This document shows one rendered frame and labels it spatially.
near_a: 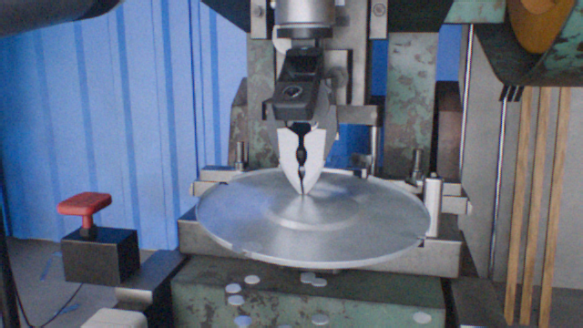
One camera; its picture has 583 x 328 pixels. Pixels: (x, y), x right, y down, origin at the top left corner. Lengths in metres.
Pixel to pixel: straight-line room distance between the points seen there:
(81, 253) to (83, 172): 1.69
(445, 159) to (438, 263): 0.39
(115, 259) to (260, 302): 0.22
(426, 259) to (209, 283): 0.32
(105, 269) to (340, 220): 0.37
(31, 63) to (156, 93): 0.61
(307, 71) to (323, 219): 0.17
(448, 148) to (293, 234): 0.62
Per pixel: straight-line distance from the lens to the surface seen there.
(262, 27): 0.73
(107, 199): 0.77
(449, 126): 1.10
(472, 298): 0.73
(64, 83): 2.45
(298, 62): 0.58
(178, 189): 2.25
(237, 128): 1.15
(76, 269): 0.79
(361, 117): 0.76
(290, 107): 0.52
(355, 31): 0.75
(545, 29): 0.82
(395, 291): 0.71
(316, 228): 0.55
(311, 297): 0.69
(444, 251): 0.75
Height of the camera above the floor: 0.98
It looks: 14 degrees down
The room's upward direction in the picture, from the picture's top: straight up
